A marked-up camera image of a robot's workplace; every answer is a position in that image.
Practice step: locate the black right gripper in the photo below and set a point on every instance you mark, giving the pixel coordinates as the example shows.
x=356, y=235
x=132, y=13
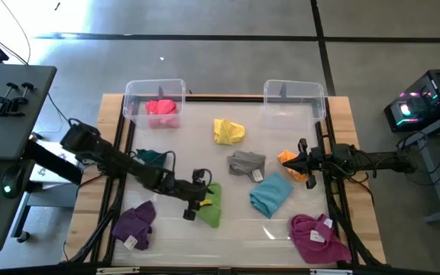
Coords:
x=313, y=160

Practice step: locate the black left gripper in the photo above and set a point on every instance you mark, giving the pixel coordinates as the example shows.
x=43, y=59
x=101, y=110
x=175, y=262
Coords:
x=189, y=189

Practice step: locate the orange towel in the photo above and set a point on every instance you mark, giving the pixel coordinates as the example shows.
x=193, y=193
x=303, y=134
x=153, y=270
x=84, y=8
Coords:
x=285, y=156

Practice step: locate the light green towel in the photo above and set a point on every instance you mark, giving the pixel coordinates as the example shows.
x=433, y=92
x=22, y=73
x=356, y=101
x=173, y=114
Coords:
x=212, y=214

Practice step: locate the light blue towel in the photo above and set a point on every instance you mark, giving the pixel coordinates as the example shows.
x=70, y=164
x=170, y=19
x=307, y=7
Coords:
x=270, y=195

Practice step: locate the gray towel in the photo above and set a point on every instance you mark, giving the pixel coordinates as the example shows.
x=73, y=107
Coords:
x=244, y=162

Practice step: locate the yellow towel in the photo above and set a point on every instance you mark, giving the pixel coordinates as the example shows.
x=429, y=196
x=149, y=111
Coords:
x=227, y=133

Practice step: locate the dark green towel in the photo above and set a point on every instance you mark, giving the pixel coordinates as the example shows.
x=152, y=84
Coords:
x=149, y=157

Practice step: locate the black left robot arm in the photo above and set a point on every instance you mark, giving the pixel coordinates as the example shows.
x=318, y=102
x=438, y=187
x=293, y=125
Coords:
x=109, y=156

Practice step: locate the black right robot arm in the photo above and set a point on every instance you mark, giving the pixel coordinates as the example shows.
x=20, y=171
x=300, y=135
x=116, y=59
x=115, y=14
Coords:
x=369, y=160

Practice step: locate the clear plastic bin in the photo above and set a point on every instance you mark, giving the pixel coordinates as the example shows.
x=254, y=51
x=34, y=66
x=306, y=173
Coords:
x=294, y=103
x=136, y=95

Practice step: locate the purple towel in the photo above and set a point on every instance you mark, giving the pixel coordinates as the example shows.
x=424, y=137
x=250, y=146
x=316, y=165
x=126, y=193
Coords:
x=134, y=225

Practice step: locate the magenta towel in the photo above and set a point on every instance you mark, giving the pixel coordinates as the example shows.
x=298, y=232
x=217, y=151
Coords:
x=315, y=248

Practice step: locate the red towel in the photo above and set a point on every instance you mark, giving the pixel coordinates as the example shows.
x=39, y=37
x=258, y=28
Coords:
x=162, y=112

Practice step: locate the gray metal desk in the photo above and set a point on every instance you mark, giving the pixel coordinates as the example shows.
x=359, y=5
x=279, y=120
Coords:
x=437, y=168

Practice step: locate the black lit computer tower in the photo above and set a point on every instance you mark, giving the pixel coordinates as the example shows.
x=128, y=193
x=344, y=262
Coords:
x=426, y=99

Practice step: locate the white printed box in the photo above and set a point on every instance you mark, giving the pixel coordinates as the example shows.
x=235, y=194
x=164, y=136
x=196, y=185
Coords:
x=52, y=164

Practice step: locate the black computer mouse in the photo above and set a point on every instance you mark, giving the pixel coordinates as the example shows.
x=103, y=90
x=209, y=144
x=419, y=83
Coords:
x=11, y=183

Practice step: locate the black desk clamp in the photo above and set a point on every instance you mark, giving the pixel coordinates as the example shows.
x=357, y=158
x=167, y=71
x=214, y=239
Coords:
x=24, y=93
x=7, y=103

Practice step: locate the dark gray desk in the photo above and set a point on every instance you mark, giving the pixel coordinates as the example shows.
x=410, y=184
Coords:
x=6, y=110

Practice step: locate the white frame bracket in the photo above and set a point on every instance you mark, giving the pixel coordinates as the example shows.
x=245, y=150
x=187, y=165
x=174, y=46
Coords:
x=330, y=272
x=117, y=270

